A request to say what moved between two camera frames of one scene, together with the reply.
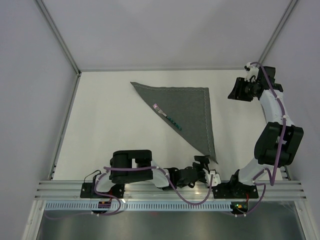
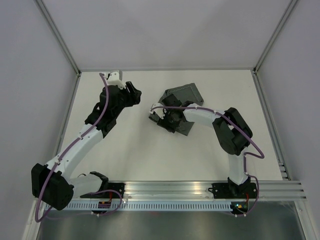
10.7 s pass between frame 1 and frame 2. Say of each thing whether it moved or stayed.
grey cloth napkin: moved
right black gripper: moved
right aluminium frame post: stayed
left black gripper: moved
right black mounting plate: stayed
